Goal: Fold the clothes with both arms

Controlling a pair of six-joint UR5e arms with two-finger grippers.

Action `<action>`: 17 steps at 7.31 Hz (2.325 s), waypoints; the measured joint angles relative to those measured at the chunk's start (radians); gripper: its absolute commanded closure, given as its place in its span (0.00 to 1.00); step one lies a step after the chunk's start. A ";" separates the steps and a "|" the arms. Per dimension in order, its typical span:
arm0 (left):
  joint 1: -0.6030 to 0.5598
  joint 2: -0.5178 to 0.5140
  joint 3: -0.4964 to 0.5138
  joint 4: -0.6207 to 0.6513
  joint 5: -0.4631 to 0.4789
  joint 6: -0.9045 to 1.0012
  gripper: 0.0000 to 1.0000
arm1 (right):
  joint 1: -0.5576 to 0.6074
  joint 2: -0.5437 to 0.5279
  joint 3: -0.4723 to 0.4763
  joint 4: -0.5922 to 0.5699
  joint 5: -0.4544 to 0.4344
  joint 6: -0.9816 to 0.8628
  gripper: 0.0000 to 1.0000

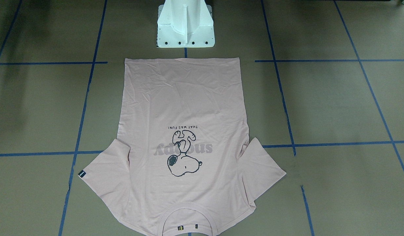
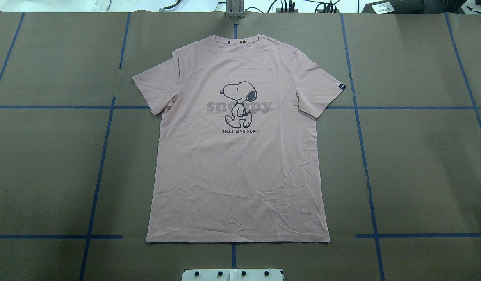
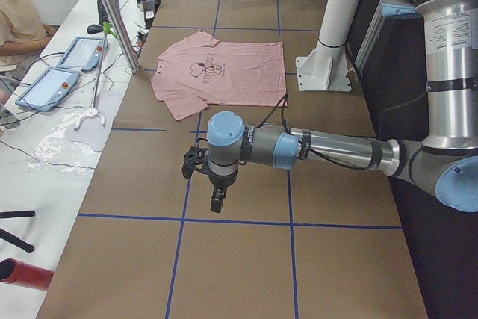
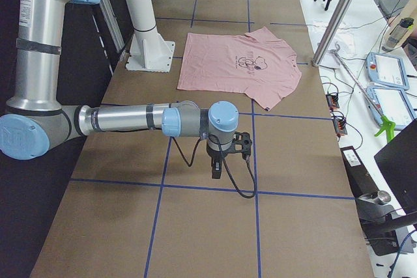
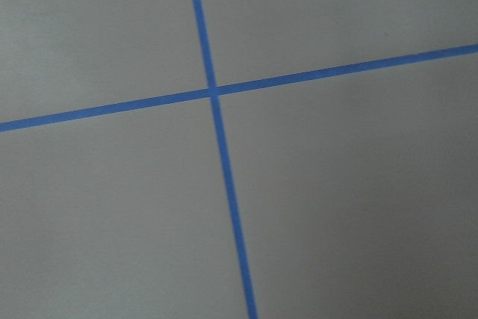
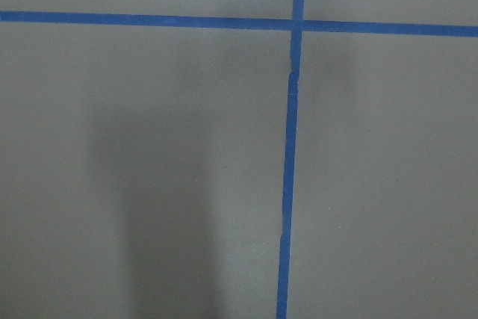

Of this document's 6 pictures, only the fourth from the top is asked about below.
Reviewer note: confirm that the black clamp mount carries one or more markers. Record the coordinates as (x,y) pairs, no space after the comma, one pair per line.
(384,227)

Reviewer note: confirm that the green handled reacher grabber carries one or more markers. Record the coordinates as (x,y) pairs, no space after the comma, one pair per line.
(387,125)

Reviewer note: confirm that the far orange connector block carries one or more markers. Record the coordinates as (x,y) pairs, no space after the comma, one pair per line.
(332,101)

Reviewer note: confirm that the far blue teach pendant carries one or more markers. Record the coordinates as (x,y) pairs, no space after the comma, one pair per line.
(387,70)

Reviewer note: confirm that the near blue teach pendant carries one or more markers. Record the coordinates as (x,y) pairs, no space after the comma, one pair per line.
(394,105)

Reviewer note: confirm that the aluminium frame post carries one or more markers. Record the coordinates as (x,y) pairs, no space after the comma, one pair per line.
(330,32)

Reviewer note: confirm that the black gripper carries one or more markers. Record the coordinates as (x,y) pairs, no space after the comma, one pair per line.
(214,154)

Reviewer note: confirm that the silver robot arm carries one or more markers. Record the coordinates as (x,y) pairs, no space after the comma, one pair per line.
(35,122)

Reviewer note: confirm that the blue teach pendant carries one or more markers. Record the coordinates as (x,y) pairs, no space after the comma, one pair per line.
(387,70)
(394,105)

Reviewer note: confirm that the black monitor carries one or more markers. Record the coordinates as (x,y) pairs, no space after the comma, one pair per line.
(397,164)

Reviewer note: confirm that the black box with label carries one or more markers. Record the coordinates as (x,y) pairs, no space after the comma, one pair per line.
(360,180)

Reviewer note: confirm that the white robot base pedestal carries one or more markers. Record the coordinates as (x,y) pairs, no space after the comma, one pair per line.
(148,51)

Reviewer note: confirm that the clear water bottle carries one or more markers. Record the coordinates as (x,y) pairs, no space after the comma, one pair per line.
(397,34)

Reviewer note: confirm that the near orange connector block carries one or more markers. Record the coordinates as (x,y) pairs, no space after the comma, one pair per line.
(339,122)

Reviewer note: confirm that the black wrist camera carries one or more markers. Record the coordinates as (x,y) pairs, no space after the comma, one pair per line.
(242,144)

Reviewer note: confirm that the orange connector block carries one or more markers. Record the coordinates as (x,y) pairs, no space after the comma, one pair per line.
(332,101)
(339,122)

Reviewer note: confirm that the pink Snoopy t-shirt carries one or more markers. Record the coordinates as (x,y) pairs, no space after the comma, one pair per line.
(257,64)

